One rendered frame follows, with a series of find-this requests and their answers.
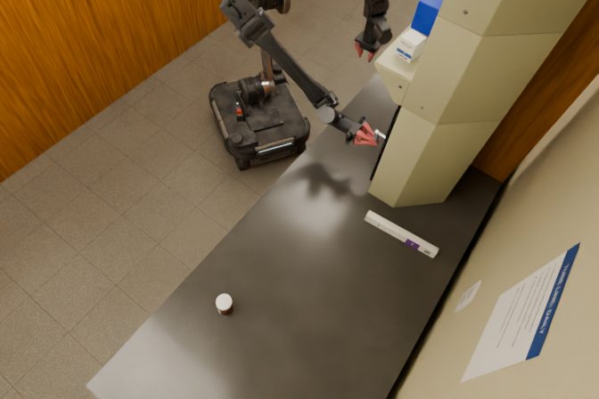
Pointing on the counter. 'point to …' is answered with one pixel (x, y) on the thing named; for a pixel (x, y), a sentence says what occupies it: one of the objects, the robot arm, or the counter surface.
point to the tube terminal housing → (454, 109)
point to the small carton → (410, 45)
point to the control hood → (397, 70)
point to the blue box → (428, 10)
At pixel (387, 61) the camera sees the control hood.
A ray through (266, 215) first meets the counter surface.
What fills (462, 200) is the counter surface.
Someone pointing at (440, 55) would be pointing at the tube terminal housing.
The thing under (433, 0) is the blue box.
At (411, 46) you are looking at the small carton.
